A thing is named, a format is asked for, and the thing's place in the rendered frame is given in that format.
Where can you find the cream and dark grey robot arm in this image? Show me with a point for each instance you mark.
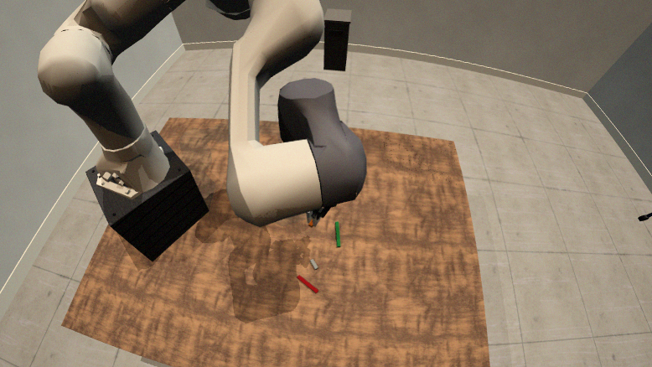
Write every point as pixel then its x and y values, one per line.
pixel 321 162

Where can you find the red rod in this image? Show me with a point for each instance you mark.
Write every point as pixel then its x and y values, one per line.
pixel 307 284

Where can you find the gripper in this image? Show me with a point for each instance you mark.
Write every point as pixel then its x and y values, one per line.
pixel 319 213

